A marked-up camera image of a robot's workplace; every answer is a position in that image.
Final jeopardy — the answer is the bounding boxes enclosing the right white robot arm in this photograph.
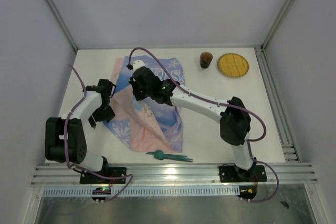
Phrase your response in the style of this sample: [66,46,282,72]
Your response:
[127,60,256,180]

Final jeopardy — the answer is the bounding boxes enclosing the right aluminium side rail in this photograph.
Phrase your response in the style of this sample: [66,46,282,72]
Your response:
[254,48,301,163]

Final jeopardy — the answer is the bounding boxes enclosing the teal plastic spoon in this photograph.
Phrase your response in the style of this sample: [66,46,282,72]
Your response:
[154,150,185,160]

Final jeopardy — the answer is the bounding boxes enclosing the brown paper cup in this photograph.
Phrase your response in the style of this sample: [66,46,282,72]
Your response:
[200,52,213,69]

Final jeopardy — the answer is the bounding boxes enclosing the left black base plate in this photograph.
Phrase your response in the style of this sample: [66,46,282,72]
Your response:
[79,167,127,185]

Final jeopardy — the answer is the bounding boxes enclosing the teal plastic knife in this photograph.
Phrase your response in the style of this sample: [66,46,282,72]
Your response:
[146,150,183,160]

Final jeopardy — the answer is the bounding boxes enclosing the aluminium front rail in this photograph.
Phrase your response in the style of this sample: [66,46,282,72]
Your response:
[31,162,318,186]

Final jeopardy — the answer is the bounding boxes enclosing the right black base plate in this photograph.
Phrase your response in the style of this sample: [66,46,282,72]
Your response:
[218,164,268,183]

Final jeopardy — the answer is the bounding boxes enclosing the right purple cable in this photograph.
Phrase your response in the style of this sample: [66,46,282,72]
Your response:
[127,47,280,204]

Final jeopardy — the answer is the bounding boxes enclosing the dark teal plastic fork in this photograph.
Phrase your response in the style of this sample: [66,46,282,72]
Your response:
[166,156,194,163]

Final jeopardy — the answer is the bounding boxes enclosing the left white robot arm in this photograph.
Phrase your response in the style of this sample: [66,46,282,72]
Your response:
[45,79,116,183]

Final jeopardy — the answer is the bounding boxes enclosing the blue pink Elsa cloth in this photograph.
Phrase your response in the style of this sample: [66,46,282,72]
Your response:
[104,57,183,153]

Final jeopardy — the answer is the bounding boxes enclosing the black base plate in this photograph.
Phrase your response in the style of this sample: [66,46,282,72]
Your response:
[218,164,268,183]
[79,167,127,185]

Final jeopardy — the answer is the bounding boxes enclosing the white slotted cable duct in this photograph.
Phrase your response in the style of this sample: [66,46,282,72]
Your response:
[42,185,240,197]

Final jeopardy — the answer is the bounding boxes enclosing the yellow woven round plate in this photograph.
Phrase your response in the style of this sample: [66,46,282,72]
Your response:
[217,53,249,78]

